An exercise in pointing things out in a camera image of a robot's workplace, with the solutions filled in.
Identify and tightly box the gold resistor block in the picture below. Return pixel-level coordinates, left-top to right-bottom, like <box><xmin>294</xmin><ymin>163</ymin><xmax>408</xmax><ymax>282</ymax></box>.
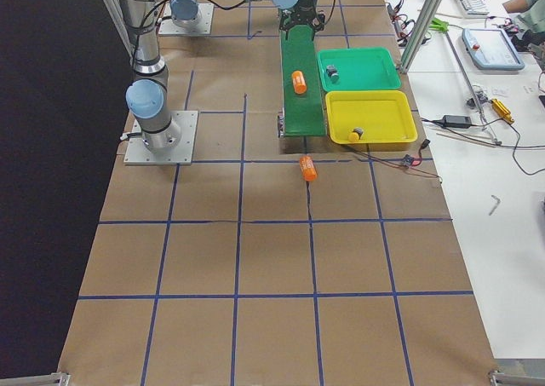
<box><xmin>490</xmin><ymin>98</ymin><xmax>514</xmax><ymax>124</ymax></box>

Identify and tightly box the teach pendant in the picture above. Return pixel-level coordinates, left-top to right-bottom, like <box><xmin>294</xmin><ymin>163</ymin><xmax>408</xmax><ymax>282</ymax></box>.
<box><xmin>462</xmin><ymin>28</ymin><xmax>525</xmax><ymax>71</ymax></box>

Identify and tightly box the green conveyor belt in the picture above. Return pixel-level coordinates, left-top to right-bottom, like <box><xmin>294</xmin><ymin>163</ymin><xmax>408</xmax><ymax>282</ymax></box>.
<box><xmin>278</xmin><ymin>10</ymin><xmax>326</xmax><ymax>137</ymax></box>

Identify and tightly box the green plastic tray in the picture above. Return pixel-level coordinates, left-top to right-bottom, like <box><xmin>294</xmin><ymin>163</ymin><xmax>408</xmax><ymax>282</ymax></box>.
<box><xmin>317</xmin><ymin>47</ymin><xmax>401</xmax><ymax>92</ymax></box>

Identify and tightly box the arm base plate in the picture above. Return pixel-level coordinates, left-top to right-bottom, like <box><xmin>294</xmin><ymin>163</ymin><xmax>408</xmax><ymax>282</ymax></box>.
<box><xmin>158</xmin><ymin>3</ymin><xmax>214</xmax><ymax>37</ymax></box>
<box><xmin>123</xmin><ymin>111</ymin><xmax>198</xmax><ymax>165</ymax></box>

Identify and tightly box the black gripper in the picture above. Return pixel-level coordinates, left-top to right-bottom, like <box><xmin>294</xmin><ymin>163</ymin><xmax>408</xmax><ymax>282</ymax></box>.
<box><xmin>279</xmin><ymin>0</ymin><xmax>326</xmax><ymax>32</ymax></box>

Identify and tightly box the black power adapter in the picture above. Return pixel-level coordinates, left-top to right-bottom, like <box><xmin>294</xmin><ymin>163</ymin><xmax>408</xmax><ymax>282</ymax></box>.
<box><xmin>442</xmin><ymin>115</ymin><xmax>473</xmax><ymax>129</ymax></box>

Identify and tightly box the allen key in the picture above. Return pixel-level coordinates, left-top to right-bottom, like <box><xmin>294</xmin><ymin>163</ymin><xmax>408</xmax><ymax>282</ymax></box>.
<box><xmin>488</xmin><ymin>194</ymin><xmax>501</xmax><ymax>216</ymax></box>

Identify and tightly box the small motor controller board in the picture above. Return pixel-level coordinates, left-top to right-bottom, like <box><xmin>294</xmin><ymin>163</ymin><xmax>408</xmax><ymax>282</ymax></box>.
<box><xmin>400</xmin><ymin>154</ymin><xmax>421</xmax><ymax>169</ymax></box>

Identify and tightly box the yellow mushroom push button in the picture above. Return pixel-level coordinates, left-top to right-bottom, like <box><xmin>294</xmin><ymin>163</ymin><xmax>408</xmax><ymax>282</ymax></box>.
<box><xmin>347</xmin><ymin>127</ymin><xmax>364</xmax><ymax>144</ymax></box>

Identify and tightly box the aluminium frame post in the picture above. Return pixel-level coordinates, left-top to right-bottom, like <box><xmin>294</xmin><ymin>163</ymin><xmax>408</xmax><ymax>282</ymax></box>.
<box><xmin>399</xmin><ymin>0</ymin><xmax>442</xmax><ymax>74</ymax></box>

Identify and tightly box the orange cylinder with white numbers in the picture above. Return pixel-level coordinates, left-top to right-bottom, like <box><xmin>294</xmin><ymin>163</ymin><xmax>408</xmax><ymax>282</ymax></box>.
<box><xmin>299</xmin><ymin>155</ymin><xmax>318</xmax><ymax>181</ymax></box>

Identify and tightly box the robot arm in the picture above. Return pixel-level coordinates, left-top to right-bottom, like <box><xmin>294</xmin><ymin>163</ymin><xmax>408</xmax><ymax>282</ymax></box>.
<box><xmin>118</xmin><ymin>0</ymin><xmax>329</xmax><ymax>155</ymax></box>

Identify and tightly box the green mushroom push button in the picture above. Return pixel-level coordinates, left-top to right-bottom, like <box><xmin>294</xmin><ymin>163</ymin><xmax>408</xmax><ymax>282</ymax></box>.
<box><xmin>325</xmin><ymin>65</ymin><xmax>339</xmax><ymax>84</ymax></box>

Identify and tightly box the yellow plastic tray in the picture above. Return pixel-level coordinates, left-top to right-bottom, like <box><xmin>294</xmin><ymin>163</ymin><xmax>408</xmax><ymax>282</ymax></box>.
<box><xmin>325</xmin><ymin>90</ymin><xmax>418</xmax><ymax>146</ymax></box>

